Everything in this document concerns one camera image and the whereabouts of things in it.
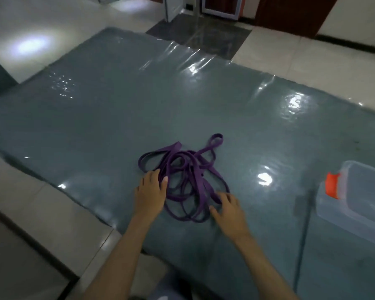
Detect person's right hand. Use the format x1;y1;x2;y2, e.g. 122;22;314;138
209;192;254;244

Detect person's left hand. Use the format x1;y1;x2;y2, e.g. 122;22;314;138
134;169;169;222

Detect purple resistance band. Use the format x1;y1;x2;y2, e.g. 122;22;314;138
156;150;230;223

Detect clear plastic storage box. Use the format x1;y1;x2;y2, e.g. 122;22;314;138
315;160;375;246

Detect person's right forearm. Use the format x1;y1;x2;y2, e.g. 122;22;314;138
236;234;300;300

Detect person's left forearm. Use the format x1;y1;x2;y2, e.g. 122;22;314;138
82;214;158;300

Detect person's grey trousers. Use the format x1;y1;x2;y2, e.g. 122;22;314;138
153;268;194;300

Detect teal felt table cover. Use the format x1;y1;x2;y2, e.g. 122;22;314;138
0;26;375;300

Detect narrow white door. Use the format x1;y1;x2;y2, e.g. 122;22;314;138
162;0;185;22

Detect white framed glass door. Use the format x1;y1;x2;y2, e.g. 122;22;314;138
201;0;243;21

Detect dark brown wooden door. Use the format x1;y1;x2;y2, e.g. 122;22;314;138
255;0;340;40

